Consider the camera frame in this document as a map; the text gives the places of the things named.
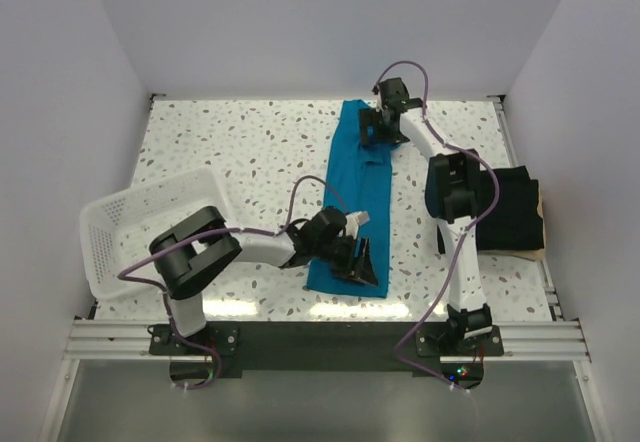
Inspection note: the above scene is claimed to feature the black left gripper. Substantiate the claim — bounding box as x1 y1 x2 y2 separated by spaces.
313 232 378 285

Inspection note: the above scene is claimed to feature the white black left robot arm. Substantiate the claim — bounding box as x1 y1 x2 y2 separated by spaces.
149 206 379 354

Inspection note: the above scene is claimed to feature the aluminium extrusion rail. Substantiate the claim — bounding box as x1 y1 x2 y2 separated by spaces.
63 320 151 361

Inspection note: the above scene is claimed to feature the white plastic basket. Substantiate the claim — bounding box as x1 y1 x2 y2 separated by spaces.
79 168 234 301

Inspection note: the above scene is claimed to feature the black folded t shirt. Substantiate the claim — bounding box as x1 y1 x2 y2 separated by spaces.
436 164 544 256

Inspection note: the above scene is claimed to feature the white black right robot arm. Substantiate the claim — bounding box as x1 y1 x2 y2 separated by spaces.
359 77 493 355

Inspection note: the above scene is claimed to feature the blue t shirt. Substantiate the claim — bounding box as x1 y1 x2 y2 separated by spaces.
307 100 393 298

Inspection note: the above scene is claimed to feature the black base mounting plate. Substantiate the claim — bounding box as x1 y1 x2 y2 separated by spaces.
147 321 505 382

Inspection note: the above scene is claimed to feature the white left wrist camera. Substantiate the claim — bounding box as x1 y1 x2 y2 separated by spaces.
346 211 370 227

